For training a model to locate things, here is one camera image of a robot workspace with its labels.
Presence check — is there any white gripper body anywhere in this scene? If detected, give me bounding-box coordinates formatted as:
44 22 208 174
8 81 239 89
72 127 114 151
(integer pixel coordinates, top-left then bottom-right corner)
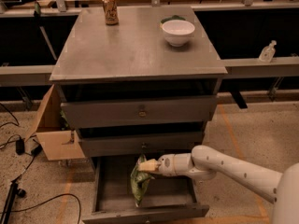
158 154 176 176

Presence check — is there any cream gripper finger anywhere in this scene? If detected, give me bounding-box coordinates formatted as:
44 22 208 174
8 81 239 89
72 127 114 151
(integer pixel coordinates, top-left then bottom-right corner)
138 159 161 173

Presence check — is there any green jalapeno chip bag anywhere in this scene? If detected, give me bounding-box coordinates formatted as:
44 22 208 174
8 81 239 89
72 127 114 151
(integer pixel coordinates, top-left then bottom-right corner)
130 154 153 207

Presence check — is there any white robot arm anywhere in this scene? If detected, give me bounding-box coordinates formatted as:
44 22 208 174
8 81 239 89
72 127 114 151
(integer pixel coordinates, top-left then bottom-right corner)
138 145 299 224

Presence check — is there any grey middle drawer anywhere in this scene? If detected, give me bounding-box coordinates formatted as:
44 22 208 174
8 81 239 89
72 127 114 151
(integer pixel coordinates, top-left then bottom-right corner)
79 132 204 157

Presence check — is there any grey open bottom drawer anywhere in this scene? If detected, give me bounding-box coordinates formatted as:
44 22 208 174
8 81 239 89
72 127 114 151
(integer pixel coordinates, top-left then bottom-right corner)
82 155 209 224

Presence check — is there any grey top drawer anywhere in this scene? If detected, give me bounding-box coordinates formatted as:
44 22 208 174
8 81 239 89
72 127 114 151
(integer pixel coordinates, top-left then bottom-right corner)
61 96 217 129

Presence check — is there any grey drawer cabinet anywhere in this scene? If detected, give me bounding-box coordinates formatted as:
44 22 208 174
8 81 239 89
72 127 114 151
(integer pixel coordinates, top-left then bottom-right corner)
49 6 228 224

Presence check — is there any open cardboard box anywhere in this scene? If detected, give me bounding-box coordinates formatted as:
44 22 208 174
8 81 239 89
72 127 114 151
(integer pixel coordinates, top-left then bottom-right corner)
25 85 85 161

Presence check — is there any black power adapter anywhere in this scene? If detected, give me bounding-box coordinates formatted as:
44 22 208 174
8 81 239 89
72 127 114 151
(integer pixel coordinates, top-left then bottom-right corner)
16 139 25 155

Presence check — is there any white ceramic bowl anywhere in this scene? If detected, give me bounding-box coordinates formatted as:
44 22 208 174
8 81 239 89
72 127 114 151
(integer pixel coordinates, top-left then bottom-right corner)
162 20 195 47

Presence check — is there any black stand on floor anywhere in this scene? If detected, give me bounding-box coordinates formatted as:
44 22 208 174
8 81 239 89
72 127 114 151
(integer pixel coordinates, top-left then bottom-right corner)
0 181 26 224

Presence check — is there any green item behind bowl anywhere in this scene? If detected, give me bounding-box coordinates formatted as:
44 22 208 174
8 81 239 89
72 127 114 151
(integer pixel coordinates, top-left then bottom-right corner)
160 15 186 24

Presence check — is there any clear sanitizer bottle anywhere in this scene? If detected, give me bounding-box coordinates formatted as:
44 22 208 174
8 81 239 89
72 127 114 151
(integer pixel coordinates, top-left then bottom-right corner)
259 40 277 63

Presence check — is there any gold soda can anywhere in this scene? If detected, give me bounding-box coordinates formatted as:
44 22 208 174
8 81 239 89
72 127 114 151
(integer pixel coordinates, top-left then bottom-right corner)
102 0 119 25

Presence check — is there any black floor cable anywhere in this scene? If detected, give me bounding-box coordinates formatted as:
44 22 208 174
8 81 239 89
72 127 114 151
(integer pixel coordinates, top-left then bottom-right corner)
0 103 82 224

